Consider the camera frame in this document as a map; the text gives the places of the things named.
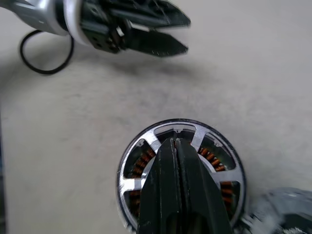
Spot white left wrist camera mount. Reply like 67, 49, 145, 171
63, 0, 93, 47

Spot grey motor lid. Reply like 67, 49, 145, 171
240, 187, 312, 234

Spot grey motor housing copper windings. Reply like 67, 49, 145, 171
116, 121, 248, 232

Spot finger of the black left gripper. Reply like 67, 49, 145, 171
108, 0, 192, 28
128, 30, 190, 58

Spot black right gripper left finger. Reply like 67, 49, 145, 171
137, 137, 184, 234

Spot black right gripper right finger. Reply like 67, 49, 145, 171
176, 137, 233, 234

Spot silver spoked rotor black rim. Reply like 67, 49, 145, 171
116, 118, 247, 231

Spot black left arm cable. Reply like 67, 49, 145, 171
19, 29, 75, 76

